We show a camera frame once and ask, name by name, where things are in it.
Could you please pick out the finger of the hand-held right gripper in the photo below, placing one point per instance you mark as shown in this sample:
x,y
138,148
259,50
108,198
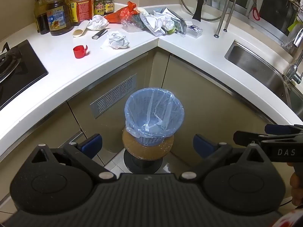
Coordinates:
x,y
248,137
279,129

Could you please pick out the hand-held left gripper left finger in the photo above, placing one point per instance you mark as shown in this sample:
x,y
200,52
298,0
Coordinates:
x,y
91,144

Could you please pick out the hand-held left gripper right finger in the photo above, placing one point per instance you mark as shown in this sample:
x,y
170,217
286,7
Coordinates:
x,y
201,145

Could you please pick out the blue lined waste basket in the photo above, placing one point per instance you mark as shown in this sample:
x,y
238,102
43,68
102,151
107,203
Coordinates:
x,y
142,104

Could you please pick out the small white blue box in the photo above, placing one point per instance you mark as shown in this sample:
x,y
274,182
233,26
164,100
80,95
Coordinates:
x,y
194,31

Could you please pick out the white paper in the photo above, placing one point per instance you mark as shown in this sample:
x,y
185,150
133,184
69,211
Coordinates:
x,y
97,22
117,40

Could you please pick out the white foam net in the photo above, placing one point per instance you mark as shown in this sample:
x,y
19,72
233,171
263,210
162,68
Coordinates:
x,y
148,27

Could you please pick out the orange-red plastic bag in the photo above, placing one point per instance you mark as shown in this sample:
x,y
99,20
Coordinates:
x,y
118,15

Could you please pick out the person's right hand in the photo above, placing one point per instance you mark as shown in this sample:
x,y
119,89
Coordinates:
x,y
297,186

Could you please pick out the brown round stool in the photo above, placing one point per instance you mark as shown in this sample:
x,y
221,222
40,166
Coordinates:
x,y
132,146

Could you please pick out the grey cabinet vent grille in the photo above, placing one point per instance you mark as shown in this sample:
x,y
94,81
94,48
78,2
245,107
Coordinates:
x,y
113,97

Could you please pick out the steel faucet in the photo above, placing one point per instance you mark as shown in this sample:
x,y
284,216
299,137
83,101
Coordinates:
x,y
292,72

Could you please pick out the person's patterned clothing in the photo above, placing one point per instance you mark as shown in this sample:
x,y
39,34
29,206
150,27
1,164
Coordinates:
x,y
288,221

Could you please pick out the steel sink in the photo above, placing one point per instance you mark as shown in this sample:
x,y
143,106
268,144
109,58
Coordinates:
x,y
255,63

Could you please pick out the black gas stove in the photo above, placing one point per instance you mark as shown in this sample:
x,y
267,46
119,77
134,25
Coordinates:
x,y
23,75

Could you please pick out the green plastic item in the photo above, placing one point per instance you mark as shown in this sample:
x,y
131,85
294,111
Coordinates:
x,y
294,24

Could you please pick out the black lighter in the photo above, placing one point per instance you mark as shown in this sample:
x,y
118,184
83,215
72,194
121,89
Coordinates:
x,y
99,34

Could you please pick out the cardboard tube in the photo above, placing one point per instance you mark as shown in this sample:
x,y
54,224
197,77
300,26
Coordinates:
x,y
80,29

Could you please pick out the metal dish rack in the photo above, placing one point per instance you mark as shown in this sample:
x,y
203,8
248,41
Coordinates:
x,y
222,16

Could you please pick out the crushed clear plastic bottle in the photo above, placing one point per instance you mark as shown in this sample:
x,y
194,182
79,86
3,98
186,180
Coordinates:
x,y
129,24

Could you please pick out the red scissors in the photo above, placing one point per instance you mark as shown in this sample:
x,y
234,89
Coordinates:
x,y
253,3

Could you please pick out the oil bottle blue label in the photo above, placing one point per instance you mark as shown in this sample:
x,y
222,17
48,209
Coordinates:
x,y
58,19

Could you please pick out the dark sauce bottle yellow cap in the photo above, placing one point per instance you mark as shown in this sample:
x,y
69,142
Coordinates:
x,y
42,23

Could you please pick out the dark green box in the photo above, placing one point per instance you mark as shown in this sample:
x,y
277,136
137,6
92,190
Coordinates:
x,y
137,21

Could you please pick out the large sauce jar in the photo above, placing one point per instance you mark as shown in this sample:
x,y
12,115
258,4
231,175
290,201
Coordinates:
x,y
98,7

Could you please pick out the small sauce jar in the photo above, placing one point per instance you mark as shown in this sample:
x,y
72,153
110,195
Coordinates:
x,y
109,6

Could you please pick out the glass pot lid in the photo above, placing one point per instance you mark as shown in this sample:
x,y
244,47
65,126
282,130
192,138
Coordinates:
x,y
200,4

